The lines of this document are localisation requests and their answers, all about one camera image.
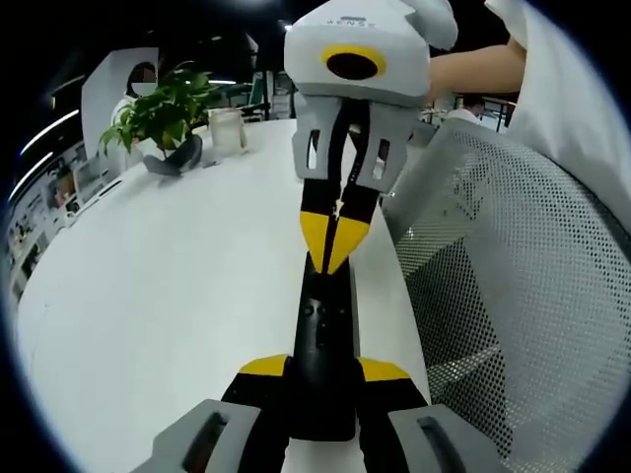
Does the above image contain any black headset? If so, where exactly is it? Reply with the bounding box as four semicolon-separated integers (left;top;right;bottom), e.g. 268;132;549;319
142;133;204;178

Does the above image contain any black remote control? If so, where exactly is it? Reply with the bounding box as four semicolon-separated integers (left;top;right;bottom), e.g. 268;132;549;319
287;250;361;442

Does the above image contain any person in white shirt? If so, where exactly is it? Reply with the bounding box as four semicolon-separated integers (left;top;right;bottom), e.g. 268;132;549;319
485;0;631;277

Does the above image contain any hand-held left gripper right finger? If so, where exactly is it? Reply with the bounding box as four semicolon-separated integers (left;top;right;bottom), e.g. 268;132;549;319
352;355;514;473

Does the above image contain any grey mesh office chair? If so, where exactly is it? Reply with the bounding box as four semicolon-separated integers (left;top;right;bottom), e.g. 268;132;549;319
382;117;627;473

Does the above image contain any green potted plant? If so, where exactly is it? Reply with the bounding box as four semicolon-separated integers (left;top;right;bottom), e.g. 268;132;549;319
98;61;221;162

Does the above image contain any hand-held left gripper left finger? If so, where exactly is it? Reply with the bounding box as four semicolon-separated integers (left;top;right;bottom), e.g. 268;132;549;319
117;353;292;473

